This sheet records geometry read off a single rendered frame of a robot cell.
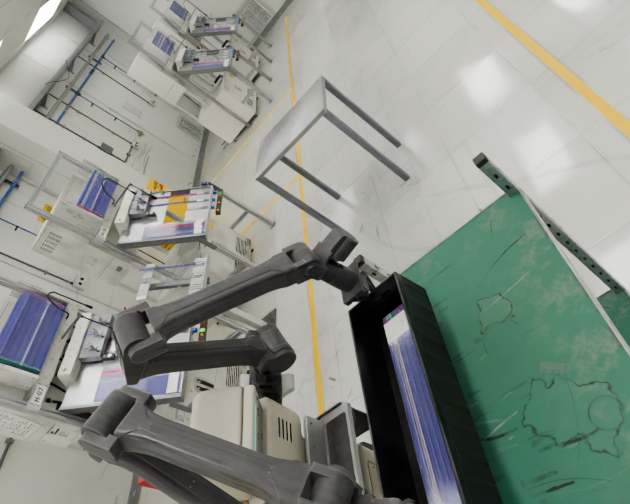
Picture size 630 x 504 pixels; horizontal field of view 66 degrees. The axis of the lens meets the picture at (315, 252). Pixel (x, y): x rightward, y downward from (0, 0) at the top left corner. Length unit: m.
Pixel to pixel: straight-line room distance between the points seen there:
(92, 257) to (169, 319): 3.37
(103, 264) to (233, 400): 3.33
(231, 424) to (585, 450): 0.67
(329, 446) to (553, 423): 0.53
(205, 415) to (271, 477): 0.39
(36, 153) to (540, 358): 5.76
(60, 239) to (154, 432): 3.52
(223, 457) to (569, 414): 0.62
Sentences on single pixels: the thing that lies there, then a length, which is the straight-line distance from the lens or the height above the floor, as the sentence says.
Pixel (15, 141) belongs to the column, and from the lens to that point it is 6.26.
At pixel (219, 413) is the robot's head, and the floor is 1.35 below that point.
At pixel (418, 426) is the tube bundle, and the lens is 1.06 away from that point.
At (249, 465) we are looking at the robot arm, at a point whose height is 1.45.
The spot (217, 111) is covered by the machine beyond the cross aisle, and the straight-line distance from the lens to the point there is 7.33.
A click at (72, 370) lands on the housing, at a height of 1.23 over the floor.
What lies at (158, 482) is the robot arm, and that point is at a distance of 0.96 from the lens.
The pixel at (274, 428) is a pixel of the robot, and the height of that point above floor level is 1.19.
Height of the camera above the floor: 1.85
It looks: 29 degrees down
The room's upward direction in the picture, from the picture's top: 59 degrees counter-clockwise
